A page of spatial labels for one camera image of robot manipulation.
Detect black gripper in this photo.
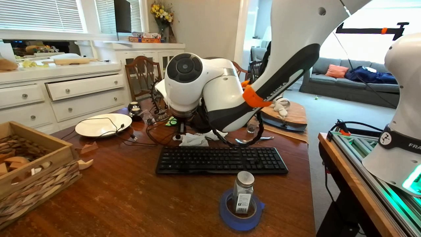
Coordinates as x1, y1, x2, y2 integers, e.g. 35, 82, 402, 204
177, 108, 217, 136

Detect small silver lid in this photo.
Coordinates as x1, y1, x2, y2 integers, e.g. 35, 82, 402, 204
236, 170, 257, 186

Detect small glass jar container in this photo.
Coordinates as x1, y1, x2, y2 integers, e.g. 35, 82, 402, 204
232, 170, 257, 216

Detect crumpled white tissue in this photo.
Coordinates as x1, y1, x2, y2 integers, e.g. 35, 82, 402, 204
178, 130, 211, 149

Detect long black rod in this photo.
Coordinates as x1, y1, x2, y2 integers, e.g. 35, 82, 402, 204
174, 120, 186, 143

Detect small green object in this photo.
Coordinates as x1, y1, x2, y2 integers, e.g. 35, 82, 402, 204
165, 115, 179, 129

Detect black computer keyboard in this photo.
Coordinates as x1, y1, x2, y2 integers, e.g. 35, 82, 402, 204
156, 145, 290, 176

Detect small dark jar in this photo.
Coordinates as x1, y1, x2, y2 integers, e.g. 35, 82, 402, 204
128, 101, 144, 122

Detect silver metal spoon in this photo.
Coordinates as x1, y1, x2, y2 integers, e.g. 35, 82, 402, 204
235, 134, 275, 147

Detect dark ornate wooden chair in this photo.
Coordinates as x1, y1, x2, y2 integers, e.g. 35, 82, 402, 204
124, 55, 163, 105

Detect thin metal utensil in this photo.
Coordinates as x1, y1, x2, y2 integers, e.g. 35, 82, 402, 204
86, 115, 128, 138

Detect long wooden stick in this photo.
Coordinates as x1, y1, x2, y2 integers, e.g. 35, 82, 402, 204
258, 122, 310, 145

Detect white glass-door cabinet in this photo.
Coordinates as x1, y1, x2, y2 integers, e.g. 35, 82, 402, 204
111, 41, 187, 83

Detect white round plate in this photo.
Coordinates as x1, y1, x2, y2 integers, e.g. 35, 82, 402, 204
74, 112, 135, 140

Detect blue tape roll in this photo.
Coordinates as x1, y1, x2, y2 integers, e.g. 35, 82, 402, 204
219, 188, 267, 234

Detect yellow flowers in vase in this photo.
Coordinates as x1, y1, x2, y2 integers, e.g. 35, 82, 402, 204
150, 1, 177, 45

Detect small wood piece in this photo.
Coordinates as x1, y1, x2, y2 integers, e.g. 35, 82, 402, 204
77, 158, 96, 172
79, 142, 99, 157

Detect white drawer dresser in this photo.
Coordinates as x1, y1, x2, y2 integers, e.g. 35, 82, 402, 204
0, 61, 129, 136

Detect wooden cutting board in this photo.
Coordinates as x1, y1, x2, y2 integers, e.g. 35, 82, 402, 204
53, 57, 102, 67

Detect pink cushion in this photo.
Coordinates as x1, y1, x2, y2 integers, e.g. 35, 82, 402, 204
325, 63, 350, 80

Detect grey sofa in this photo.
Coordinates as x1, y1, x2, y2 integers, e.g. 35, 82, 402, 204
299, 57, 402, 109

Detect robot mounting cart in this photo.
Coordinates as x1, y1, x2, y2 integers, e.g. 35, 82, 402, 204
317, 118, 421, 237

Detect wooden slat basket crate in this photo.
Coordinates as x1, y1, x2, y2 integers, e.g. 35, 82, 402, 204
0, 121, 85, 230

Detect blue cloth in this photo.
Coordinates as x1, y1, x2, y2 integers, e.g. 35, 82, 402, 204
345, 64, 402, 86

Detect white window blinds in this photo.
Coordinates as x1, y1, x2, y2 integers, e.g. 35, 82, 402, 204
0, 0, 86, 33

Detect thin black cable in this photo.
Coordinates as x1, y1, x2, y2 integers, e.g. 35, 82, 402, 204
144, 117, 178, 147

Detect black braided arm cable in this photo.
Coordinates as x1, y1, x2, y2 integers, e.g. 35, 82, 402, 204
212, 111, 266, 149

